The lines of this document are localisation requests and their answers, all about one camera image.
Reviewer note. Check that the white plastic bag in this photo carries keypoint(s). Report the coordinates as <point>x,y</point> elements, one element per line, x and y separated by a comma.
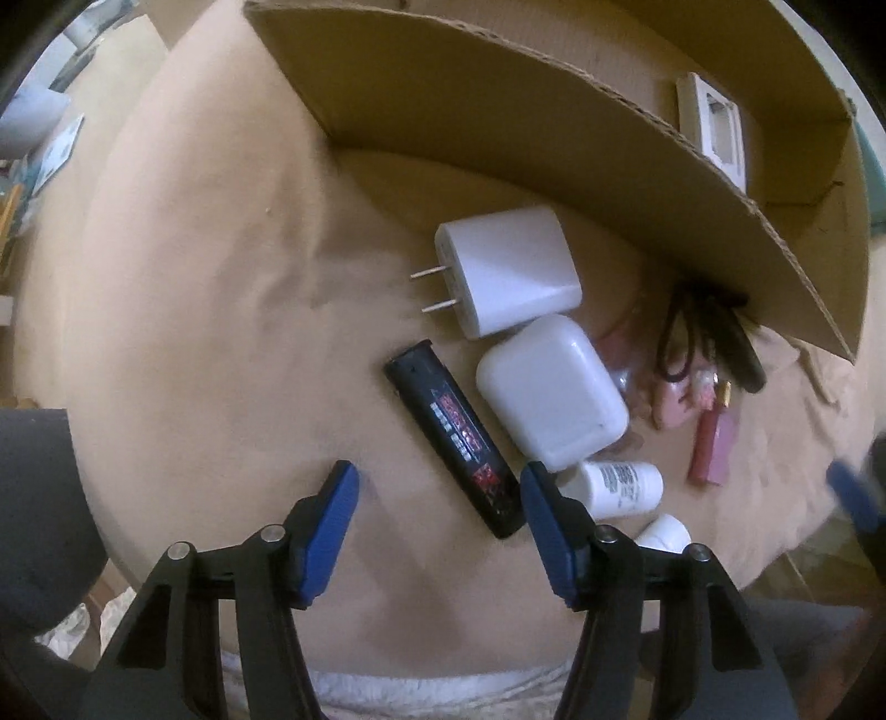
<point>28,114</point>

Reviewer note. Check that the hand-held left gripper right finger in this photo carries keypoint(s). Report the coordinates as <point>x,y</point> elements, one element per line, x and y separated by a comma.
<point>547,536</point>

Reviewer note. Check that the white plastic battery device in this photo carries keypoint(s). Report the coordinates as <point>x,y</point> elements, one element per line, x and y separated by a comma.
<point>713,118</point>

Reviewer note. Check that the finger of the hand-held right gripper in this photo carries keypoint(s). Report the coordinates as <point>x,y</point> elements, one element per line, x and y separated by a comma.
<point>855,491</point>

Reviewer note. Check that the pink lip gloss tube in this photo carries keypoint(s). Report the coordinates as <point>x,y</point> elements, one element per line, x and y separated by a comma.
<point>713,443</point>

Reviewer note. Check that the white quilted cloth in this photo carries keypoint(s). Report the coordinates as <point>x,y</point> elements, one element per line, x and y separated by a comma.
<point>415,692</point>

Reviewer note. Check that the white earbuds case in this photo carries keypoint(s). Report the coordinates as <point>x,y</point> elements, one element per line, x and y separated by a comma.
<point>550,391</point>

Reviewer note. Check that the grey cloth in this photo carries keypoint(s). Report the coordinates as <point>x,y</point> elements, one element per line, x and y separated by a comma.
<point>34,519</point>

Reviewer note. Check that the cardboard box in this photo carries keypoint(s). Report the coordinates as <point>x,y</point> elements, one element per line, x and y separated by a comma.
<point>484,104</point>

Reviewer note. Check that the printed booklet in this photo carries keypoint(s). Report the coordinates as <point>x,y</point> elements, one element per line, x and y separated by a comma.
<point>59,149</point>

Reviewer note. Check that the small white bottle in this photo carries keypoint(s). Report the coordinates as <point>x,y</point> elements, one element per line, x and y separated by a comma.
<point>619,488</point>
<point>664,534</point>

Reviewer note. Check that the black lighter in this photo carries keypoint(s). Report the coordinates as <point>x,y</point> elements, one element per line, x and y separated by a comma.
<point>450,436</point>

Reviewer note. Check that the clear pink hair claw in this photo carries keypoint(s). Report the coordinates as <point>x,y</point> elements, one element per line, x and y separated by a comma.
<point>616,346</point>

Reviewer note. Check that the white charger plug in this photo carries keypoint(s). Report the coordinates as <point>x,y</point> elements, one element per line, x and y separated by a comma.
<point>512,270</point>

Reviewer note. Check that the black hair clip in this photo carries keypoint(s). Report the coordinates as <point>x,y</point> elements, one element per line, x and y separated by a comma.
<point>744,353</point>

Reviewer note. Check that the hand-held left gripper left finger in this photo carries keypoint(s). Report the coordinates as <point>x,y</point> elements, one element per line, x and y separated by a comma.
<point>333,533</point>

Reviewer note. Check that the beige bed sheet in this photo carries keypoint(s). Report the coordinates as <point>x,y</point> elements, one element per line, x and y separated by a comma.
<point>207,277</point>

